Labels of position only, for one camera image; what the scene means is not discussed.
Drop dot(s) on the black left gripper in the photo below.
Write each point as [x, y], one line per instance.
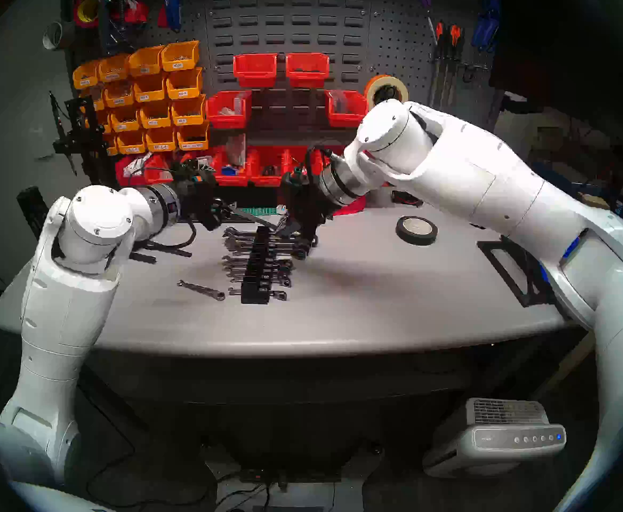
[199, 204]

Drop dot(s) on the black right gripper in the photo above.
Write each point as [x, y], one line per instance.
[303, 209]

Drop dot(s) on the chrome 1/2 inch wrench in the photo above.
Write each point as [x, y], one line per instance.
[252, 217]

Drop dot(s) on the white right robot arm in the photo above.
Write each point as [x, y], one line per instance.
[503, 185]

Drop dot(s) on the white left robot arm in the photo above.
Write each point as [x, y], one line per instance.
[66, 313]

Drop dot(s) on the chrome 9/16 inch wrench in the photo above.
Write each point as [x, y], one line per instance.
[288, 251]

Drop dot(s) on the chrome 3/4 inch wrench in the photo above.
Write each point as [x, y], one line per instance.
[236, 232]

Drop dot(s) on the chrome 7/16 inch wrench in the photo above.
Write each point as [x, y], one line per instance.
[284, 263]

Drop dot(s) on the chrome 11/16 inch wrench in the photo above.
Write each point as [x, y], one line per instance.
[236, 240]

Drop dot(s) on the red bin with manual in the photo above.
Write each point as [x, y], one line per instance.
[231, 181]

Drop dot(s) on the chrome 3/8 inch wrench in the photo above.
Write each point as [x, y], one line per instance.
[283, 270]

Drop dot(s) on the chrome 5/8 inch wrench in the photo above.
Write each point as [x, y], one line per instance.
[239, 246]

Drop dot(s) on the green cutting mat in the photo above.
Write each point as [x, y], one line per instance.
[260, 210]

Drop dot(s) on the chrome 11/32 inch wrench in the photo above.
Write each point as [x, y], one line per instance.
[284, 276]

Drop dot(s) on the blue white packet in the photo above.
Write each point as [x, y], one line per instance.
[230, 170]

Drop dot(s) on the chrome 5/16 inch wrench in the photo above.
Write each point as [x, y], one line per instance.
[286, 282]

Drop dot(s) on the red bin with black parts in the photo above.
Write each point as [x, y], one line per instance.
[266, 181]

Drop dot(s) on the red bin with clear bag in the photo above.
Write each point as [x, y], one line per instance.
[207, 156]

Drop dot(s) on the empty red stacking bin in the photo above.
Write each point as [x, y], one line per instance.
[351, 208]

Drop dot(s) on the chrome 1/4 inch wrench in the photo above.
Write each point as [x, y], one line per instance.
[280, 295]

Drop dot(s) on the blue bar clamp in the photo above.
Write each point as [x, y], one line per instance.
[170, 249]

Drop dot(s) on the clear bag with manual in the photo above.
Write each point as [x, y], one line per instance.
[236, 151]

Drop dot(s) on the black wrench holder rack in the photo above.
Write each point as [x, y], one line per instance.
[255, 297]

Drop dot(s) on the small chrome ratcheting wrench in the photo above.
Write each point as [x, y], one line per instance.
[200, 288]

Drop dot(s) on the yellow bin labelled M4-0.7 HEX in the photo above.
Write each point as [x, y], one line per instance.
[194, 138]

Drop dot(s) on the yellow bin labelled M2.5-5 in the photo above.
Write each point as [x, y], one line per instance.
[162, 142]

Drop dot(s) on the white plastic bags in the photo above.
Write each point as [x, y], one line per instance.
[136, 165]

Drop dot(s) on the yellow bin labelled M3-6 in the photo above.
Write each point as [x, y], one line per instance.
[189, 113]

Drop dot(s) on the red bin with white bags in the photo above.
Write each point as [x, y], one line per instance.
[122, 179]

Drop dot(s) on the black tape roll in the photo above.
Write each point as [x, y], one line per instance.
[403, 233]

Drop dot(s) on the clear plastic parts bag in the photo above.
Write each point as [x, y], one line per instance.
[339, 101]
[239, 103]

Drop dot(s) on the yellow bin labelled M2.5-6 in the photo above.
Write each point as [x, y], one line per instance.
[131, 144]

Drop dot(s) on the small black red gadget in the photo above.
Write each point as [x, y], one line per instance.
[407, 198]

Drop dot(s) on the yellow bin labelled M3-8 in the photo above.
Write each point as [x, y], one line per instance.
[157, 116]

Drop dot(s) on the yellow parts bin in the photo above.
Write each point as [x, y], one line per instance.
[111, 144]
[104, 122]
[98, 96]

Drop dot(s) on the yellow bin labelled M3-4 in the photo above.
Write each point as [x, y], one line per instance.
[184, 85]

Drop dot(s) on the yellow bin labelled M3-12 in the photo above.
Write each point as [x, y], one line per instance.
[125, 120]

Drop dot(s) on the yellow bin labelled M4-6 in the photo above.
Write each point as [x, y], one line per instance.
[150, 89]

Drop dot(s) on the yellow bin labelled M4X4X6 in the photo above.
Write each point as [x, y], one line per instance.
[119, 94]

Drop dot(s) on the cream masking tape roll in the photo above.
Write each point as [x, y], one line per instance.
[371, 84]

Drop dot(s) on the black probe pen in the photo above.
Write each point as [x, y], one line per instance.
[61, 127]

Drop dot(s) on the black perforated cylinder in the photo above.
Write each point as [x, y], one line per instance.
[31, 209]

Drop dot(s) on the yellow bin labelled M3X5X4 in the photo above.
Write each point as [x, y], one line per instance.
[87, 74]

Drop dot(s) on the black hanging clamp tool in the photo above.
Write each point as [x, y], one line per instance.
[110, 36]

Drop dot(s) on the red hanging tool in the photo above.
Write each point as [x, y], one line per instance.
[136, 12]

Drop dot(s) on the black power strip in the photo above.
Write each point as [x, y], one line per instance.
[300, 474]

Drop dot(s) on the grey tape roll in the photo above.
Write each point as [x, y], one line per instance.
[58, 33]

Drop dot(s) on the red yellow tape roll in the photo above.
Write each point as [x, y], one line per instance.
[78, 12]

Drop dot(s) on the orange black screwdriver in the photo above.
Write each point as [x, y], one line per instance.
[455, 36]
[439, 33]

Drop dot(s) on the white air purifier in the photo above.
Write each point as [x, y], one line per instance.
[503, 441]

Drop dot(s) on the small cardboard box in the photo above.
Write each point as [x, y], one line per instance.
[594, 200]

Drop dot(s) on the black monitor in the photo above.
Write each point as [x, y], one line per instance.
[572, 47]

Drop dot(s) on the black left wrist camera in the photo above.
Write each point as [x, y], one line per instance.
[197, 176]

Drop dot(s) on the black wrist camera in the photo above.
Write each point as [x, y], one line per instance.
[197, 176]
[295, 177]

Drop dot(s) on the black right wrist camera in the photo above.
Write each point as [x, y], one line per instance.
[295, 177]

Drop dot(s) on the red wall bin with bags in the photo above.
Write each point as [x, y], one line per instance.
[226, 120]
[346, 119]

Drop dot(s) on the black stand frame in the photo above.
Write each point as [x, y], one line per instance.
[484, 245]

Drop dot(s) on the white wall switch plate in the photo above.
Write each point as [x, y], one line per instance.
[42, 145]

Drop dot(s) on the grey tool wall panel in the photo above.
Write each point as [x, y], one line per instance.
[290, 20]

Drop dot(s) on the grey robot pedestal base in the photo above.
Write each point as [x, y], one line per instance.
[290, 500]

